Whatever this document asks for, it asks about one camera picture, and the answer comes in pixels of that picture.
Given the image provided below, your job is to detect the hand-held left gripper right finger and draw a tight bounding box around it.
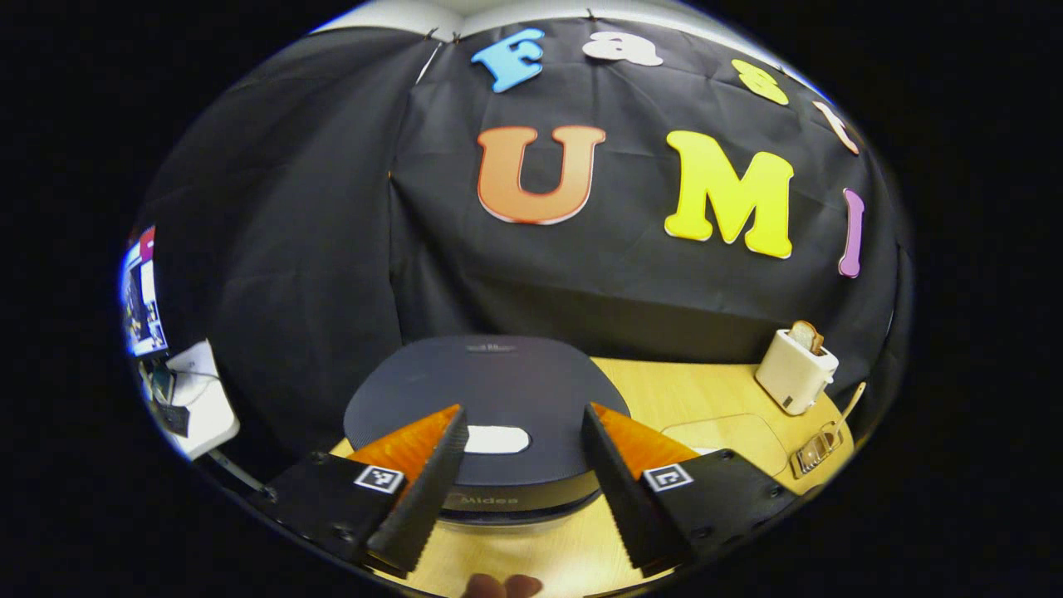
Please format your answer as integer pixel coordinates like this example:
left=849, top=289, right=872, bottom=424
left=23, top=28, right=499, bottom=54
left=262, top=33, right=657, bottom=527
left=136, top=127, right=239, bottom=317
left=581, top=403, right=798, bottom=578

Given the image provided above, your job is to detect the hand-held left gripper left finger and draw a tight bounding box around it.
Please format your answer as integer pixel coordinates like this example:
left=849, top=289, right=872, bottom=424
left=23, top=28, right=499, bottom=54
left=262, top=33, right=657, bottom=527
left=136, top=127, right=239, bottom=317
left=249, top=404, right=470, bottom=580

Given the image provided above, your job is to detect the black and silver rice cooker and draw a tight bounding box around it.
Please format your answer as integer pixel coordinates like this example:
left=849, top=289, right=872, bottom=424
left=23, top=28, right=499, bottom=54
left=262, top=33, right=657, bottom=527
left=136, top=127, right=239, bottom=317
left=343, top=335, right=632, bottom=526

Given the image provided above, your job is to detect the wooden spoon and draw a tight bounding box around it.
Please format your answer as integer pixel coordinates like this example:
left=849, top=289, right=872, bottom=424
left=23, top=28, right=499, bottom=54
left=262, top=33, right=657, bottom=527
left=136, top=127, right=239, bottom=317
left=830, top=380, right=867, bottom=441

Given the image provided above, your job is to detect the clear plastic container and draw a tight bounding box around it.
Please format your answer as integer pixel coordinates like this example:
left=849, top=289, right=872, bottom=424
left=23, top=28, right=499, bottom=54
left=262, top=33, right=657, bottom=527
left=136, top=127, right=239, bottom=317
left=662, top=413, right=790, bottom=483

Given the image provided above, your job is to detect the white toaster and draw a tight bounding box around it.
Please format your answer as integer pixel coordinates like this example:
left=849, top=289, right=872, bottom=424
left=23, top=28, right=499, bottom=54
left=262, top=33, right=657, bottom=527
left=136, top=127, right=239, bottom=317
left=754, top=328, right=840, bottom=416

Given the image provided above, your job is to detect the white side table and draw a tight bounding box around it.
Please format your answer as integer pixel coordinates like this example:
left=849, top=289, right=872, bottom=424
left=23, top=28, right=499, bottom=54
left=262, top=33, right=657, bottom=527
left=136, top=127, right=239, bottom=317
left=154, top=339, right=265, bottom=493

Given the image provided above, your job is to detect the bread slice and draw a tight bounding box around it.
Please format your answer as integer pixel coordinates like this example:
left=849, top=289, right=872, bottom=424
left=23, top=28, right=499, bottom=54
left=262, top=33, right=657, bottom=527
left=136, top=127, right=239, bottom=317
left=787, top=321, right=825, bottom=356

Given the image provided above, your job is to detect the black keyboard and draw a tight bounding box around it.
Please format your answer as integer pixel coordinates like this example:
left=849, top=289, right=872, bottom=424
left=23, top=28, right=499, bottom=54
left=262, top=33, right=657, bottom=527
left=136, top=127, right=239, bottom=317
left=154, top=401, right=192, bottom=437

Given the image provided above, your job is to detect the computer monitor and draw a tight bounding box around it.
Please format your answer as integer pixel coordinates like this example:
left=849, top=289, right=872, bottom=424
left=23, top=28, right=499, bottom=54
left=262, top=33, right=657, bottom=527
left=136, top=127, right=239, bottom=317
left=120, top=226, right=169, bottom=358

